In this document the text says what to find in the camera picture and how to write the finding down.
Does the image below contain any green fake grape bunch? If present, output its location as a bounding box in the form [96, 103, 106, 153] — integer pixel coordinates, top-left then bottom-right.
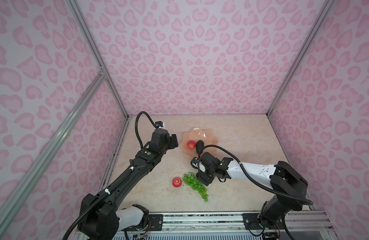
[183, 172, 209, 202]

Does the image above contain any red fake apple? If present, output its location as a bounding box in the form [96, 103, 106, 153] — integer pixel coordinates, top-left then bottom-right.
[172, 177, 182, 188]
[186, 140, 196, 150]

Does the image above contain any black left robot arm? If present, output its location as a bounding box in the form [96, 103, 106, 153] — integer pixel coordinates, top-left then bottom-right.
[72, 128, 178, 240]

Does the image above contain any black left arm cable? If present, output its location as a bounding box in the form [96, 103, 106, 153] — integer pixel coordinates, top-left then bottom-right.
[62, 110, 158, 240]

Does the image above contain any dark fake avocado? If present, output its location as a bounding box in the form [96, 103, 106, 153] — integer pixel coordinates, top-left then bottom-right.
[195, 140, 204, 154]

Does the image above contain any aluminium corner frame post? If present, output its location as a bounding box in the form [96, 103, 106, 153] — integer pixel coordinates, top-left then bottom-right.
[65, 0, 129, 120]

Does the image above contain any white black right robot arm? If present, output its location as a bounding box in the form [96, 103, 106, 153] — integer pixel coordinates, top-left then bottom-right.
[190, 152, 313, 229]

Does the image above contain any diagonal aluminium frame bar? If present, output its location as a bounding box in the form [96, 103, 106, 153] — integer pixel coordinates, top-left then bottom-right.
[0, 72, 107, 239]

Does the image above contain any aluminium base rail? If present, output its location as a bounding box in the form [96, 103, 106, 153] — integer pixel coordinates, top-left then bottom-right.
[73, 209, 335, 240]

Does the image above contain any right aluminium corner post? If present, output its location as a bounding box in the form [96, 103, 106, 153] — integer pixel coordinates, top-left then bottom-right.
[266, 0, 337, 118]

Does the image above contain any pink scalloped fruit bowl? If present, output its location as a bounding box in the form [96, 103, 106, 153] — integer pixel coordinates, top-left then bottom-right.
[182, 127, 218, 159]

